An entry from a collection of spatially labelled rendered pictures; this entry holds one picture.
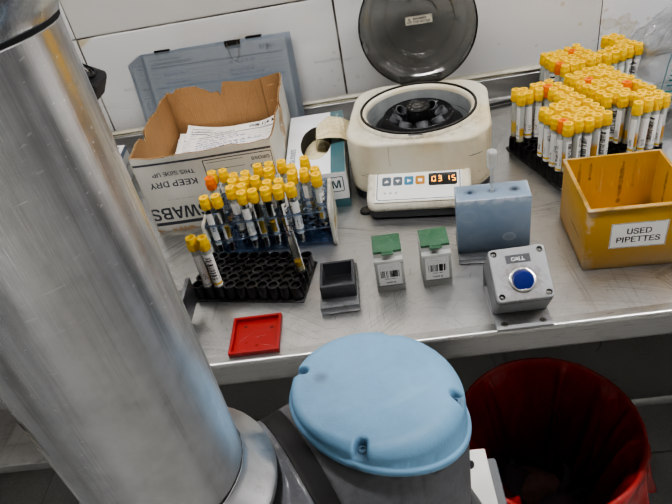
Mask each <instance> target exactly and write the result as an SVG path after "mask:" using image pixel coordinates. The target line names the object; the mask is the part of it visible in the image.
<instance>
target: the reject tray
mask: <svg viewBox="0 0 672 504"><path fill-rule="evenodd" d="M282 317H283V316H282V313H281V312H280V313H272V314H264V315H256V316H248V317H240V318H234V323H233V328H232V334H231V339H230V345H229V350H228V356H229V358H235V357H243V356H251V355H260V354H268V353H276V352H279V351H280V339H281V328H282Z"/></svg>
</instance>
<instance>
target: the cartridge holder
mask: <svg viewBox="0 0 672 504"><path fill-rule="evenodd" d="M320 292H321V304H320V309H321V313H322V315H325V314H333V313H341V312H349V311H357V310H360V294H359V278H358V266H357V263H354V259H348V260H340V261H333V262H325V263H320Z"/></svg>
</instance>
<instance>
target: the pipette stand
mask: <svg viewBox="0 0 672 504"><path fill-rule="evenodd" d="M454 198H455V220H456V242H457V249H458V257H459V264H470V263H483V262H485V261H486V257H487V254H488V252H489V251H491V250H498V249H506V248H514V247H521V246H529V245H530V227H531V207H532V194H531V191H530V188H529V185H528V182H527V180H522V181H511V182H500V183H494V192H490V183H489V184H478V185H467V186H456V187H454Z"/></svg>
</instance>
